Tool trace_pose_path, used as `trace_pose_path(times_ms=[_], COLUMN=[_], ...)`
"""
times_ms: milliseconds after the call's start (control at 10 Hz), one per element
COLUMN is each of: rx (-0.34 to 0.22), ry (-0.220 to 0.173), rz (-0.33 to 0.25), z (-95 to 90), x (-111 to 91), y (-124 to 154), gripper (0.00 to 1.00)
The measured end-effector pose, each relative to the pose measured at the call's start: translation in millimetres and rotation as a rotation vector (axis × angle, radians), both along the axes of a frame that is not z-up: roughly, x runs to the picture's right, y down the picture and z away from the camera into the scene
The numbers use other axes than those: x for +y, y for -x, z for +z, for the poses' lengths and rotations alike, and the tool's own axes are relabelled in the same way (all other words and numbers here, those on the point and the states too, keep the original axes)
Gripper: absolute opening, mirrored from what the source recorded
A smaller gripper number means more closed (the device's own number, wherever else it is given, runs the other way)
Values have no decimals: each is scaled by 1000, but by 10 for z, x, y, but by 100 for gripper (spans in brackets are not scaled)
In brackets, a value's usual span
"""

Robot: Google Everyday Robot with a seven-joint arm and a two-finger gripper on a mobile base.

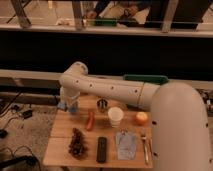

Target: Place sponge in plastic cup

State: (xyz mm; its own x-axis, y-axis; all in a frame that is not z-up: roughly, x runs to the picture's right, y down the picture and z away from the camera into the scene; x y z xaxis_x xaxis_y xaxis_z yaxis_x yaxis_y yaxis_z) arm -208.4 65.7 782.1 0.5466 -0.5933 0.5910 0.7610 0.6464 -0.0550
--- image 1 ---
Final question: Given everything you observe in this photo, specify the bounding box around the silver fork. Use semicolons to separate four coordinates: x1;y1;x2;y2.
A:
141;134;149;165

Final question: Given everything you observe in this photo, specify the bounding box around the black remote control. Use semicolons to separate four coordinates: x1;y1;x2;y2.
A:
96;137;107;163

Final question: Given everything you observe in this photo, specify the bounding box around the dark grape bunch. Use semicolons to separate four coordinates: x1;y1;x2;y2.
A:
68;128;87;159

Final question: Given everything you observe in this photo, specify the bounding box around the wooden table board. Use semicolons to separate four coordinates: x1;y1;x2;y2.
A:
43;95;153;169

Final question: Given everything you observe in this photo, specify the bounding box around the green bin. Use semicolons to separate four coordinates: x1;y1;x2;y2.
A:
123;74;169;85

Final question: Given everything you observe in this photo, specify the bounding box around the orange apple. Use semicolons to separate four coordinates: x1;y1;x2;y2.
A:
135;112;148;125

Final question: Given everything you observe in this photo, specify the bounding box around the red chili pepper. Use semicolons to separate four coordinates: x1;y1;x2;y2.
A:
86;111;94;131

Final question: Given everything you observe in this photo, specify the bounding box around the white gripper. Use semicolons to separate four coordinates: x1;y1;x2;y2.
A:
57;87;80;114

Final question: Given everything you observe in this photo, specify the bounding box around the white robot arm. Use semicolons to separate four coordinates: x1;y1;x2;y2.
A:
59;61;213;171

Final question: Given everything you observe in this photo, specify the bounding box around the black cable on floor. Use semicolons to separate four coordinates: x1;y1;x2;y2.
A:
0;91;34;139

